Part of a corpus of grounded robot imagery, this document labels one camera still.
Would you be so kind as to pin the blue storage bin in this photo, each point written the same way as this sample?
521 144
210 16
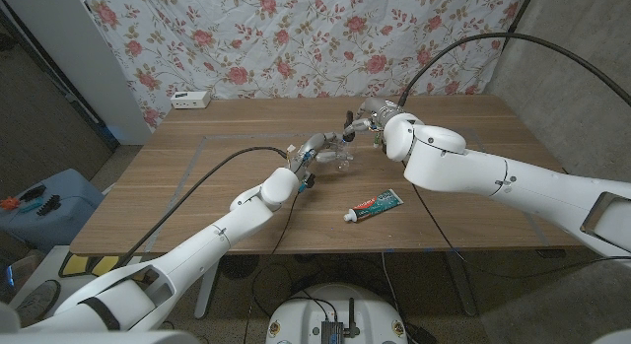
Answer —
64 226

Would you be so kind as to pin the grey table leg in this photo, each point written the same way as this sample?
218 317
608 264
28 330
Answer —
461 285

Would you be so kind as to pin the clear dispenser bottle black pump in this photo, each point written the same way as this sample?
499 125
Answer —
348 129

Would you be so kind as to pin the toothpaste tube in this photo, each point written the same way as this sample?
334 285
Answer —
374 206

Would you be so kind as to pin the black backdrop stand pole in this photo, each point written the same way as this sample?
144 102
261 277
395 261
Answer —
515 19

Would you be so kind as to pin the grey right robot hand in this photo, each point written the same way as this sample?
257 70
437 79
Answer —
379 110

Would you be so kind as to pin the white power strip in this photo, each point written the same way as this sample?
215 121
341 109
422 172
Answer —
189 100

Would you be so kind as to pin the black power adapter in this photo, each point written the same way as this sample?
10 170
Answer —
419 334

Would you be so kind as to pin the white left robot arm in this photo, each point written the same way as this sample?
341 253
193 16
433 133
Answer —
207 240

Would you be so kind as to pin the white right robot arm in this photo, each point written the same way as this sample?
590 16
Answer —
468 166

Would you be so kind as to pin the yellow black floor mat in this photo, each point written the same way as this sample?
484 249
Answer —
79 266

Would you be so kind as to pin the white robot torso shell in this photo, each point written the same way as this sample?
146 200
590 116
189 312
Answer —
98 337

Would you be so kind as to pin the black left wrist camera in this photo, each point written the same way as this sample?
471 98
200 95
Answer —
306 181

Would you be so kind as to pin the black toothed comb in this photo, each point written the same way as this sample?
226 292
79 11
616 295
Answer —
49 206

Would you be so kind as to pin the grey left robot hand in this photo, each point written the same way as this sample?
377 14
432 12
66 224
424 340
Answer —
313 144

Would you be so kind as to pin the grey shoe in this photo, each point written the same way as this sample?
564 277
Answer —
39 302

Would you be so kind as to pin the black plastic clip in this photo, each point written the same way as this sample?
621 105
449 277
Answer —
33 192

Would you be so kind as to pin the floral backdrop cloth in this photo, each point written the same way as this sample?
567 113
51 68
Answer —
320 48

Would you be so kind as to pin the teal plastic tool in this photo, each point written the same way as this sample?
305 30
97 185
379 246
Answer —
32 206

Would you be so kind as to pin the black radio box with antenna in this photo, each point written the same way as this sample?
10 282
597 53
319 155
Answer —
332 331

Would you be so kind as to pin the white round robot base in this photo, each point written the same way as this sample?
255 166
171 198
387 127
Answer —
301 314

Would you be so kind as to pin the white table leg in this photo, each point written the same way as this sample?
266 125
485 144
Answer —
206 295

